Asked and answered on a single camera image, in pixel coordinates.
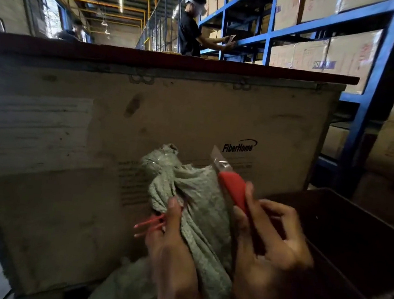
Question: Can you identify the white face shield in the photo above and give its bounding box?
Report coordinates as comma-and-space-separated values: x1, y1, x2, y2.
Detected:
183, 0, 209, 17

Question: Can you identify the person's right hand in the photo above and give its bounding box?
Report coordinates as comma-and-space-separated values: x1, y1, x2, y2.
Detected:
223, 180, 323, 299

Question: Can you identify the blue metal shelving rack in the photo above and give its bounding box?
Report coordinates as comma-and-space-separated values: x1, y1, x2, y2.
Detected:
178, 0, 394, 202

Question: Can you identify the barred warehouse window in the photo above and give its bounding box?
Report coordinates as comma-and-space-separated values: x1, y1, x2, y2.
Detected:
10, 0, 71, 40

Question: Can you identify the stack of brown cardboard boxes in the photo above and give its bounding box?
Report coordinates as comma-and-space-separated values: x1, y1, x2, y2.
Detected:
174, 0, 394, 234

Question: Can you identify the person's left hand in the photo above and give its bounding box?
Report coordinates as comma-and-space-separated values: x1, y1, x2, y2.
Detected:
138, 194, 215, 299

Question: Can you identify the grey metal shelving rack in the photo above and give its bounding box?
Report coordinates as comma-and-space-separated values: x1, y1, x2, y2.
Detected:
135, 0, 186, 54

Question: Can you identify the large plywood crate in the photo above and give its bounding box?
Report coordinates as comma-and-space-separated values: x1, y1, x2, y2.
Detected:
0, 45, 347, 299

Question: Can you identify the grey-green woven sack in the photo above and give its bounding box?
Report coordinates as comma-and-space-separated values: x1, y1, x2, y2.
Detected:
113, 139, 254, 299

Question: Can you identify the red plastic tie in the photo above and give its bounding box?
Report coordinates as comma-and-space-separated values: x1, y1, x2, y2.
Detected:
133, 210, 168, 242

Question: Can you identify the dark plastic bin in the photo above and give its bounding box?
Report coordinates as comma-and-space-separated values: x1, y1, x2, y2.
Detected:
255, 181, 394, 299

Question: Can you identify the red utility knife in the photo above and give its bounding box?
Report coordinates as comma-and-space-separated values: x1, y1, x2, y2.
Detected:
204, 145, 258, 218

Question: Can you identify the yellow metal rack frame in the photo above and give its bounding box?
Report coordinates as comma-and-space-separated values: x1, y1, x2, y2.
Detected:
14, 0, 166, 52

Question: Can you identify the faded paper label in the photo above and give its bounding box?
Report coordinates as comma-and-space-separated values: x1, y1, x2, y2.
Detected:
0, 89, 95, 187

